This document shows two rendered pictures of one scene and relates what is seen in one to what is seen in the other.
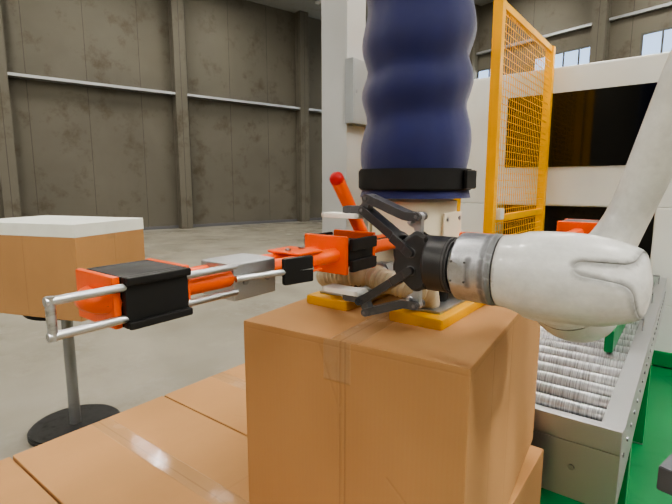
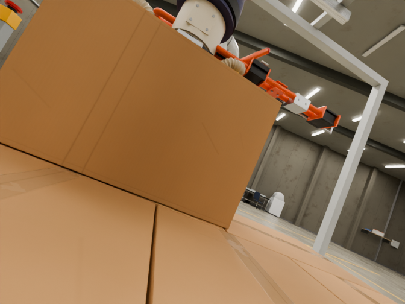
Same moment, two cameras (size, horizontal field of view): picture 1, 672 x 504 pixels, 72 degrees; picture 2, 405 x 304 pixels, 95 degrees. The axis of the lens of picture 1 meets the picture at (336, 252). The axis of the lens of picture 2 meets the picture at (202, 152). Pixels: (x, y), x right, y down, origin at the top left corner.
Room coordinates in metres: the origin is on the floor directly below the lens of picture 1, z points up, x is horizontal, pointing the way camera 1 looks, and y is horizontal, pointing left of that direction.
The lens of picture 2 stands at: (1.28, 0.39, 0.66)
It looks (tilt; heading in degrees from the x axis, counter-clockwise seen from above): 6 degrees up; 221
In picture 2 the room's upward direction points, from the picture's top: 25 degrees clockwise
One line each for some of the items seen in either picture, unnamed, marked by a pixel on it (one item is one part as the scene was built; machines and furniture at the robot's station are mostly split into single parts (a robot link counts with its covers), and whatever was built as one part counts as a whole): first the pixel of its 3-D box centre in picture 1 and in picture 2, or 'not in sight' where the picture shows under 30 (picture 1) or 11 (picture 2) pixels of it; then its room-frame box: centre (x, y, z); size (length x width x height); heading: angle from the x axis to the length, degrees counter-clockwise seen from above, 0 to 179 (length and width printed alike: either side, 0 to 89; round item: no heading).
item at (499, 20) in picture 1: (519, 205); not in sight; (2.89, -1.14, 1.05); 1.17 x 0.10 x 2.10; 143
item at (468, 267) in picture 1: (478, 267); not in sight; (0.59, -0.18, 1.07); 0.09 x 0.06 x 0.09; 143
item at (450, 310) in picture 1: (455, 292); not in sight; (0.89, -0.23, 0.97); 0.34 x 0.10 x 0.05; 143
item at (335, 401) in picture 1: (413, 390); (155, 122); (0.93, -0.17, 0.75); 0.60 x 0.40 x 0.40; 148
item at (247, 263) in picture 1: (238, 275); (296, 104); (0.57, 0.12, 1.07); 0.07 x 0.07 x 0.04; 53
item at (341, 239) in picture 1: (340, 250); (253, 75); (0.75, -0.01, 1.07); 0.10 x 0.08 x 0.06; 53
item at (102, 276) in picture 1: (135, 290); (323, 117); (0.47, 0.21, 1.07); 0.08 x 0.07 x 0.05; 143
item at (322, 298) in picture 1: (373, 280); not in sight; (1.00, -0.08, 0.97); 0.34 x 0.10 x 0.05; 143
